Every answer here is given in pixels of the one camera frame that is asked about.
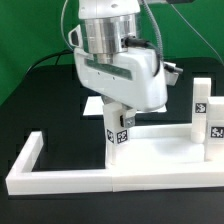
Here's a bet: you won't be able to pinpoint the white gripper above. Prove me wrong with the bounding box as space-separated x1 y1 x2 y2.
68 26 183 128

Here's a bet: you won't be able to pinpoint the white desk top tray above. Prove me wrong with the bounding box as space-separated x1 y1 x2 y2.
105 123 224 169

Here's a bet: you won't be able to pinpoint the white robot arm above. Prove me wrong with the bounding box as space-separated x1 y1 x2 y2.
69 0 193 128

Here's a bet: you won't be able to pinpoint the AprilTag marker sheet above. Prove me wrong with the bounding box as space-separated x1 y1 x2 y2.
83 95 167 116

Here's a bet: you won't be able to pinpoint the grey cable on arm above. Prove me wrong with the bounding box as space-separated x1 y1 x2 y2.
139 0 184 74

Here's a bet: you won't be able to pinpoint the grey looping cable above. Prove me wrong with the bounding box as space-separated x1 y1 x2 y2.
60 0 76 51

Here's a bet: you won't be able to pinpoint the black cables on table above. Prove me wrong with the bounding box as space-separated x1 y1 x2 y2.
25 49 76 75

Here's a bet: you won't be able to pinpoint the white U-shaped frame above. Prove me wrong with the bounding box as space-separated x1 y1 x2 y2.
6 132 224 195

